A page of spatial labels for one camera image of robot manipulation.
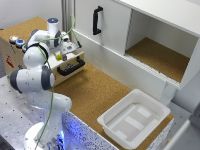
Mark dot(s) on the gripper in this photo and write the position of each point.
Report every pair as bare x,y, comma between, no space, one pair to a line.
68,49

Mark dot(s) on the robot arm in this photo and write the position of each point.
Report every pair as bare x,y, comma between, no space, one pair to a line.
33,78

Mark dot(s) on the yellow block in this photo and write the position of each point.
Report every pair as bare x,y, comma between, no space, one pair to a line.
59,57

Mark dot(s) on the wooden drawer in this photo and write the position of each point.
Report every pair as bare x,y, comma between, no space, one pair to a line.
71,74

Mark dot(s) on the green button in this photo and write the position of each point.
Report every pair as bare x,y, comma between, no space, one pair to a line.
24,47

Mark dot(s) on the blue button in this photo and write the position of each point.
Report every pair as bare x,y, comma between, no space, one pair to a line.
20,42

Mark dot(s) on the white sliding door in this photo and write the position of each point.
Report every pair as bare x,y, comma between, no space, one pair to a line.
113,30

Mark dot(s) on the wooden drawer box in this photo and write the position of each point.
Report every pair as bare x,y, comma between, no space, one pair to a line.
23,28

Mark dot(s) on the red button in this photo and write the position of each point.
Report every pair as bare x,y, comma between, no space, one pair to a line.
13,38

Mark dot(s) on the white cabinet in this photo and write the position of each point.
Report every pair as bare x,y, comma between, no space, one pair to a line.
146,78

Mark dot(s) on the white plastic box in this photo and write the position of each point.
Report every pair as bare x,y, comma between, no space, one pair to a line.
133,121

